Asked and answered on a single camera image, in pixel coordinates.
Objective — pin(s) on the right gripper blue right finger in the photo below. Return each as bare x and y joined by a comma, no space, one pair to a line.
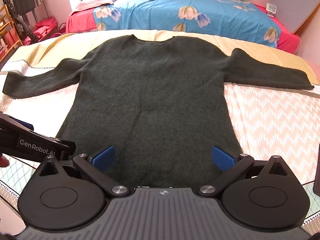
232,166

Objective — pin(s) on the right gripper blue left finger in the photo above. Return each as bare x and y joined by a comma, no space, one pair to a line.
92,169

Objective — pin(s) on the dark green knit sweater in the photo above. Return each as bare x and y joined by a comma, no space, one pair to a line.
160,104

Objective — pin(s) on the hanging dark clothes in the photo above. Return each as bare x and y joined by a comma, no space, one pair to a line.
18,10

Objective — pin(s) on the person left hand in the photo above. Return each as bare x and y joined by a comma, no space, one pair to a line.
4,161

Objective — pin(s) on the patterned beige table cloth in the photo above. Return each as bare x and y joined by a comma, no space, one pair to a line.
277,127

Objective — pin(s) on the dark object at right edge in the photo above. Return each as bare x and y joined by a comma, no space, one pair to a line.
316,185

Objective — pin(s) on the wooden shelf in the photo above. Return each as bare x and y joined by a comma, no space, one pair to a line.
10,39

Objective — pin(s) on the red bed sheet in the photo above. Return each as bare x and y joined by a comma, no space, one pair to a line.
83,21

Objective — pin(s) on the pink pillow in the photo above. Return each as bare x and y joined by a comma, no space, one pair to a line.
89,4

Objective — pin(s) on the blue floral bed quilt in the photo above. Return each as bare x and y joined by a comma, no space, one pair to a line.
237,19

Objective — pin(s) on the small digital clock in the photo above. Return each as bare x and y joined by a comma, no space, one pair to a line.
271,9

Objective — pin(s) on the grey board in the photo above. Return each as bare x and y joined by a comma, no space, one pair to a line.
293,13

